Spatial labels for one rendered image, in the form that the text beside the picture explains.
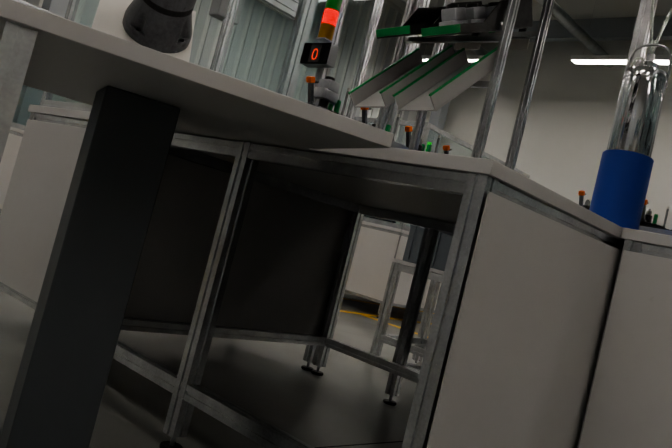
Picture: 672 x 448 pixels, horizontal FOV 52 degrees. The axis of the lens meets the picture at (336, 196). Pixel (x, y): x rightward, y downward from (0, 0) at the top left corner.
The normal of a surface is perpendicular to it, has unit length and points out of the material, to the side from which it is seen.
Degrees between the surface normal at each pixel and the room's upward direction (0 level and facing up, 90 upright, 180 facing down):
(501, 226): 90
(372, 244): 90
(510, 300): 90
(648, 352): 90
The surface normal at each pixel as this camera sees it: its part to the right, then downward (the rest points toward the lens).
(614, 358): -0.64, -0.21
